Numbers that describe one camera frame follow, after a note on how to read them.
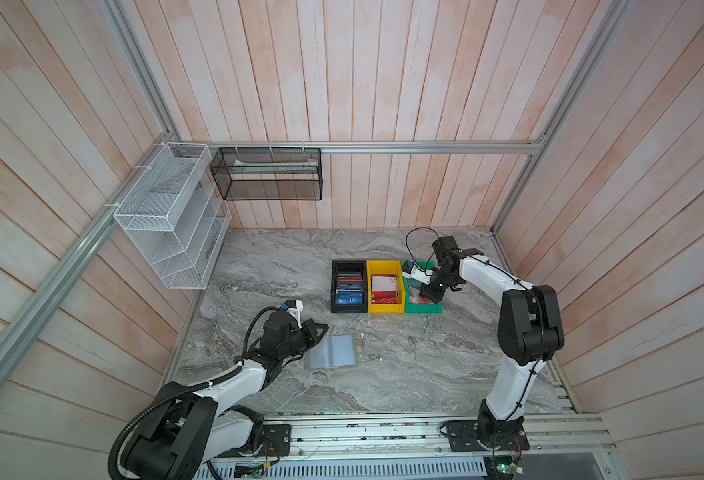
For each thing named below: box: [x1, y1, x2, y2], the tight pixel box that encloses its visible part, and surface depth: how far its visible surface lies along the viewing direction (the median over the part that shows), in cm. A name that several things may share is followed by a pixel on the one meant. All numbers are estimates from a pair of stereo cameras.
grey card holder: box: [305, 334, 359, 370], surface depth 89 cm
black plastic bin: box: [330, 260, 368, 313], surface depth 101 cm
